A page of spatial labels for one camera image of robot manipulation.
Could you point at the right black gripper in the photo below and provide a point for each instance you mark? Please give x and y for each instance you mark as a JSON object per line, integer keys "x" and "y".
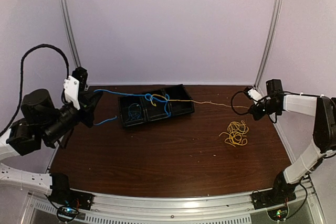
{"x": 258, "y": 115}

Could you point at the aluminium front rail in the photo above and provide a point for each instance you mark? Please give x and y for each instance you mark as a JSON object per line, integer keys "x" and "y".
{"x": 234, "y": 208}

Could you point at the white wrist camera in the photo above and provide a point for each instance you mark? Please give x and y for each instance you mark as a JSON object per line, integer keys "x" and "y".
{"x": 73, "y": 85}
{"x": 252, "y": 93}

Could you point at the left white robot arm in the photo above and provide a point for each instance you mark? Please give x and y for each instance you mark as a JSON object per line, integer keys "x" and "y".
{"x": 43, "y": 124}

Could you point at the black three-compartment bin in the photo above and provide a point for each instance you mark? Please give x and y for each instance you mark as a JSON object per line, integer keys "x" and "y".
{"x": 156, "y": 105}

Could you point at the left aluminium frame post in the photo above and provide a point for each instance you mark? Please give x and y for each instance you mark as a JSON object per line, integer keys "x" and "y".
{"x": 70, "y": 33}

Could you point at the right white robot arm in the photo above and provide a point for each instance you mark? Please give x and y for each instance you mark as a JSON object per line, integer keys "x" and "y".
{"x": 314, "y": 115}

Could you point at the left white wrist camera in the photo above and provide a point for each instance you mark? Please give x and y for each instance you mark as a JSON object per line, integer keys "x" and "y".
{"x": 73, "y": 85}

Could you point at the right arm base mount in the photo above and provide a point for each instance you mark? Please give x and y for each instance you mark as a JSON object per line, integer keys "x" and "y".
{"x": 273, "y": 200}

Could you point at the aluminium frame post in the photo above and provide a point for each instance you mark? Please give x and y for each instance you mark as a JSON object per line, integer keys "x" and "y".
{"x": 276, "y": 10}
{"x": 70, "y": 33}

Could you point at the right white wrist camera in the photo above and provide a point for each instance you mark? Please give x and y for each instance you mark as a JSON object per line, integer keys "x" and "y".
{"x": 252, "y": 93}

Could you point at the right aluminium frame post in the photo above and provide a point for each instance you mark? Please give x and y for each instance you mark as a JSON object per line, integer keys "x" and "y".
{"x": 276, "y": 10}

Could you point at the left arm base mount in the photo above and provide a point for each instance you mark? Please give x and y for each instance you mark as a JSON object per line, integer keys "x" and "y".
{"x": 69, "y": 206}

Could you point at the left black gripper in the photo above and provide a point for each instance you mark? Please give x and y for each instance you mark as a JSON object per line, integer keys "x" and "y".
{"x": 88, "y": 100}

